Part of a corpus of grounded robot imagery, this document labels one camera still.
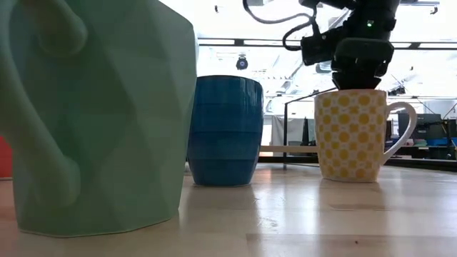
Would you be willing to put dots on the yellow dotted white mug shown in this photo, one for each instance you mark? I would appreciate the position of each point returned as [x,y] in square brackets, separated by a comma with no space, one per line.
[346,142]

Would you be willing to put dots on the blue ribbed mug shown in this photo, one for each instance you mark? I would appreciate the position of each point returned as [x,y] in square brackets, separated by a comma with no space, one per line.
[225,135]

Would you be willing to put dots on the green faceted mug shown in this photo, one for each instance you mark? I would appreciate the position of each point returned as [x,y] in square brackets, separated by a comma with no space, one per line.
[135,125]

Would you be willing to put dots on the red mug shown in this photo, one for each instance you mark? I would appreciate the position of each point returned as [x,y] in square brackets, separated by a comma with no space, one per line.
[5,157]

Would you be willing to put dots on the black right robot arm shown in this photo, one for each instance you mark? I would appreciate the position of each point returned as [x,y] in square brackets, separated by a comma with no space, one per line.
[375,18]

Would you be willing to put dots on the black ceiling spotlight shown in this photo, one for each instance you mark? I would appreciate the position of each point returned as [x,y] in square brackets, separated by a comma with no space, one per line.
[396,91]

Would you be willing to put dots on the black background monitor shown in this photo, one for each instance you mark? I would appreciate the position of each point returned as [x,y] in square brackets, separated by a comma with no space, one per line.
[428,126]

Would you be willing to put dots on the black overhead light bar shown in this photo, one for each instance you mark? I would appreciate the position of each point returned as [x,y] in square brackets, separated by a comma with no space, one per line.
[238,42]

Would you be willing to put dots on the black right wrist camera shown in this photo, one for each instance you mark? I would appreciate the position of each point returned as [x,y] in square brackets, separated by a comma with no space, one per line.
[317,48]

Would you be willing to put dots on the wooden shelf with black frame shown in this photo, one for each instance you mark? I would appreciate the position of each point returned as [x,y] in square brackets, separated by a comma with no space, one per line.
[285,148]

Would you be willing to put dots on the black round ceiling camera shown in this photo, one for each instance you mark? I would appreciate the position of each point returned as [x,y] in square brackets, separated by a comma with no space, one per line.
[241,63]

